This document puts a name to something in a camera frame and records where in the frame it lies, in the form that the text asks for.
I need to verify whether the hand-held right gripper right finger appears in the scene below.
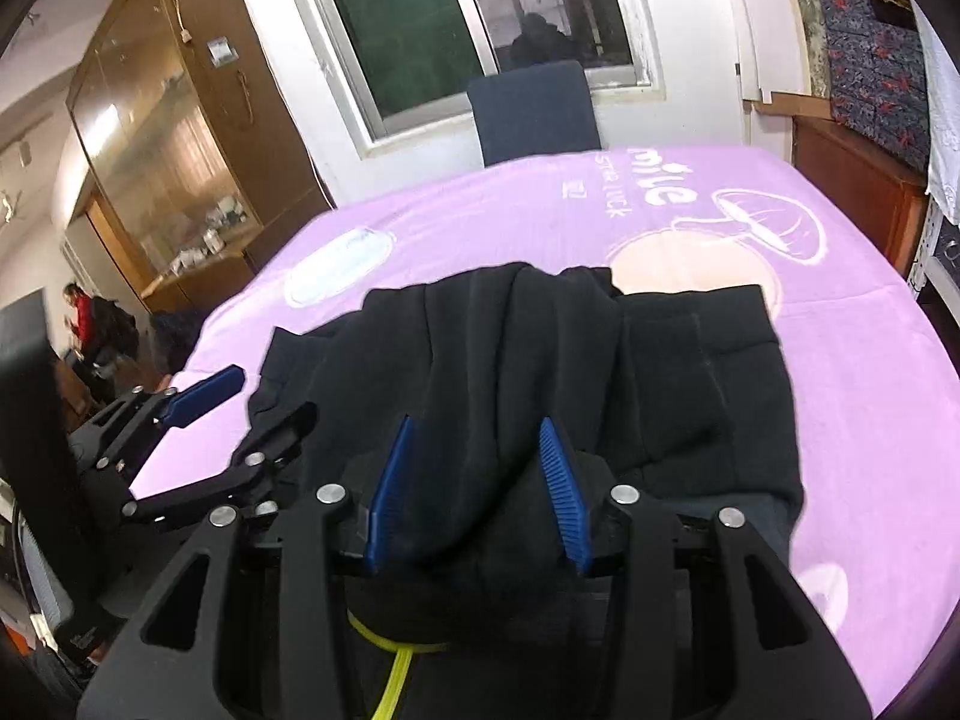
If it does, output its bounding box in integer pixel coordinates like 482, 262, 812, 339
538, 416, 875, 720

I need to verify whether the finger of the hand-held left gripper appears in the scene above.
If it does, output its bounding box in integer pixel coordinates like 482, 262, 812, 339
94, 364, 247, 458
120, 401, 320, 526

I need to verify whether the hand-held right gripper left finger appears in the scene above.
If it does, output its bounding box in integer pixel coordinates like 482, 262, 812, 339
75, 414, 421, 720

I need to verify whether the black hooded jacket yellow zipper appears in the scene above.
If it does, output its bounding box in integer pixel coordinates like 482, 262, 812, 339
244, 261, 807, 720

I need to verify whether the wooden glass display cabinet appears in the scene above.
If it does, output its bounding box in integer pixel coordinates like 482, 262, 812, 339
66, 0, 335, 316

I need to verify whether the purple printed blanket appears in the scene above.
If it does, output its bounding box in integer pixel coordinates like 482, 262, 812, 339
127, 144, 960, 720

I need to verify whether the dark blue chair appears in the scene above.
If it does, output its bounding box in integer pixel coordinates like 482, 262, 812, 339
466, 60, 602, 168

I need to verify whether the sliding glass window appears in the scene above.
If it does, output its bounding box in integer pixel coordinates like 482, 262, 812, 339
289, 0, 665, 158

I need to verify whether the low wooden cabinet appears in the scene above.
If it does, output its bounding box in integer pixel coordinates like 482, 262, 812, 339
791, 112, 931, 278

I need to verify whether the white metal rack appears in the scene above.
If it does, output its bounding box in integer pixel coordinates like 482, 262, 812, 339
904, 195, 960, 305

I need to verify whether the white board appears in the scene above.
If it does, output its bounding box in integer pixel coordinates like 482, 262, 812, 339
724, 0, 807, 106

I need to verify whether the stack of dark floral boxes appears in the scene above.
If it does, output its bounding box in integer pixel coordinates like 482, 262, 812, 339
814, 0, 931, 173

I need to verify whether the white lace curtain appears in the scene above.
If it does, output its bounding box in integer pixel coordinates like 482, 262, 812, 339
911, 0, 960, 226

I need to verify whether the marble patterned board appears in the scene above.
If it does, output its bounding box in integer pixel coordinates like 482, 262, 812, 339
780, 0, 833, 98

